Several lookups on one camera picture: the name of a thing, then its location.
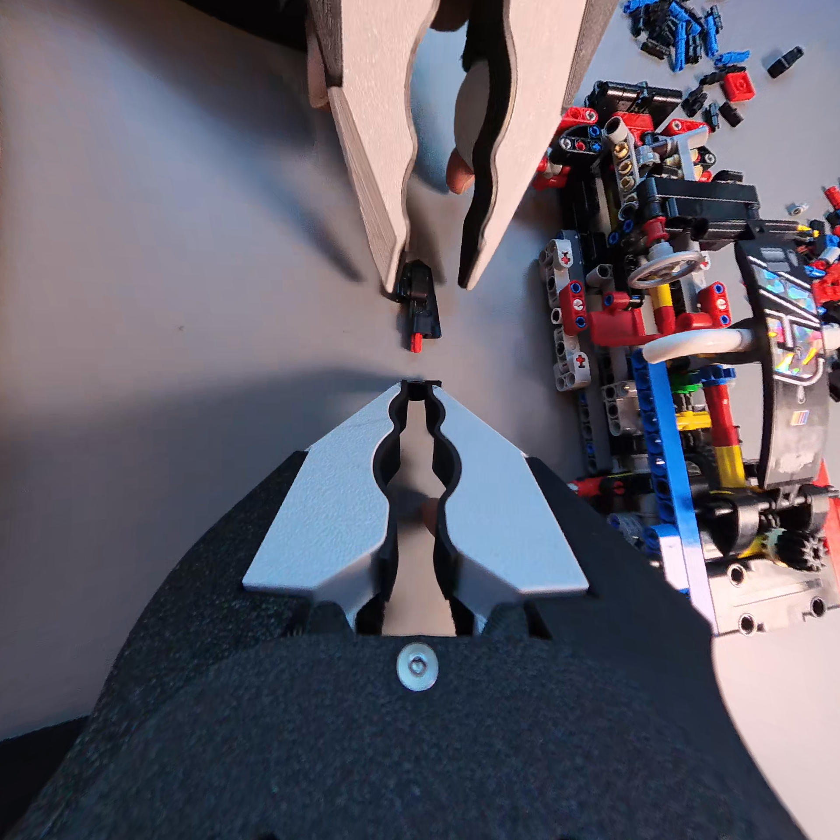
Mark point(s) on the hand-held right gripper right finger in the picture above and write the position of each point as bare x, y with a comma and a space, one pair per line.
512, 525

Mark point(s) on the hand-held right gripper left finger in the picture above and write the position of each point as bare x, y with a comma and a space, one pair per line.
321, 518

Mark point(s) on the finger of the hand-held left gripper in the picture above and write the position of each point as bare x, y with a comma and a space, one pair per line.
544, 85
374, 98

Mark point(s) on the small black lego clip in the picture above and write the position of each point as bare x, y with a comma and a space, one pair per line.
415, 387

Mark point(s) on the black lego subassembly red pin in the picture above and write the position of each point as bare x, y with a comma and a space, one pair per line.
417, 302

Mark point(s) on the red square lego plate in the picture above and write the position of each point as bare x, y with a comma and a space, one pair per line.
738, 84

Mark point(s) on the partly built lego car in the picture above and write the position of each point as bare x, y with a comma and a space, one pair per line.
715, 197

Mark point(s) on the black angled lego piece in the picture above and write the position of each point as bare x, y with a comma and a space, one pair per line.
785, 61

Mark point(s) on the pile of mixed lego bricks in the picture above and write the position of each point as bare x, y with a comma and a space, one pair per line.
820, 249

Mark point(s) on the person's left hand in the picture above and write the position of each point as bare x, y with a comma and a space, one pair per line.
459, 174

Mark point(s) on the person's right hand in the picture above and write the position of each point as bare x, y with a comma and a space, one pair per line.
430, 517

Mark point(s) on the pile of blue black pins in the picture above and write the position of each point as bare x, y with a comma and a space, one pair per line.
682, 33

